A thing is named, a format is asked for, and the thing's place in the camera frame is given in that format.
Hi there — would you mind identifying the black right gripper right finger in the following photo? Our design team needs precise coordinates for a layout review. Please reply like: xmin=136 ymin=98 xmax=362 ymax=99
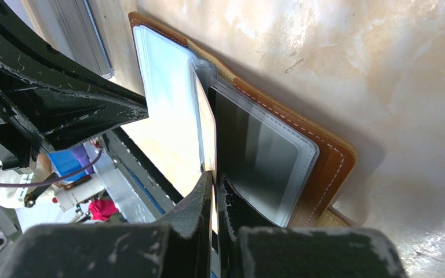
xmin=215 ymin=176 xmax=407 ymax=277

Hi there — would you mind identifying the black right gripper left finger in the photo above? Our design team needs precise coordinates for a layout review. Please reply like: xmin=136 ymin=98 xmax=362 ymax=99
xmin=0 ymin=171 xmax=213 ymax=277

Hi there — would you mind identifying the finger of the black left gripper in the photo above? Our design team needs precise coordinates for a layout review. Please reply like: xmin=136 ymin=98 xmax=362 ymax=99
xmin=0 ymin=1 xmax=148 ymax=169

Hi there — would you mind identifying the clear acrylic card box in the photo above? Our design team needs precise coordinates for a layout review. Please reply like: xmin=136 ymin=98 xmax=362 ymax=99
xmin=21 ymin=0 xmax=114 ymax=79

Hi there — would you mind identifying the brown leather card holder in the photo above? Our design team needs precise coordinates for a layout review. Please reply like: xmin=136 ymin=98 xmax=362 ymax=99
xmin=128 ymin=12 xmax=356 ymax=227

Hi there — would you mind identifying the yellow credit card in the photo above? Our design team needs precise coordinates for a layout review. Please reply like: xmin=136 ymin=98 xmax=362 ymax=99
xmin=191 ymin=71 xmax=220 ymax=235

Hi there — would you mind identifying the black credit card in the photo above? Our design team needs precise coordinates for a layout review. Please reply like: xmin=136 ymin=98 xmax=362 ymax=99
xmin=214 ymin=92 xmax=298 ymax=226

